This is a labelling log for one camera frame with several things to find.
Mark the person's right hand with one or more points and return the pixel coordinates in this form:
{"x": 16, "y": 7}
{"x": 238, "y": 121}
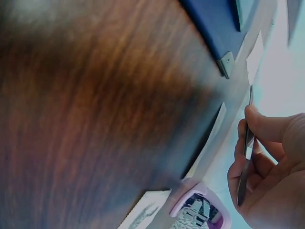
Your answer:
{"x": 278, "y": 167}

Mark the blue case with metal corner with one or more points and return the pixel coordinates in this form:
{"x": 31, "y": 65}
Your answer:
{"x": 209, "y": 28}

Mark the pink rounded tray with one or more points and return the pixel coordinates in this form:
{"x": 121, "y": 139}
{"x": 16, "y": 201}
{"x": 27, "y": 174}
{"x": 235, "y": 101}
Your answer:
{"x": 202, "y": 190}

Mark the white printed paper sheet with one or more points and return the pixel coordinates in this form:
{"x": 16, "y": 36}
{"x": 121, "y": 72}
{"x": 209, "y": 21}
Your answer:
{"x": 145, "y": 210}

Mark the person's right thumb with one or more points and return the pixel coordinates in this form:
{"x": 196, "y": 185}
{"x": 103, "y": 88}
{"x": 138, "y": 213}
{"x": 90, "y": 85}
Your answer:
{"x": 269, "y": 126}

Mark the small white paper piece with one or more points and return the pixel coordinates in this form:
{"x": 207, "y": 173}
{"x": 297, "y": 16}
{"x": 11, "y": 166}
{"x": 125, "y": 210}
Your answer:
{"x": 254, "y": 59}

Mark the metal tweezers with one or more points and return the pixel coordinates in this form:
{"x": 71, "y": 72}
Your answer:
{"x": 247, "y": 143}

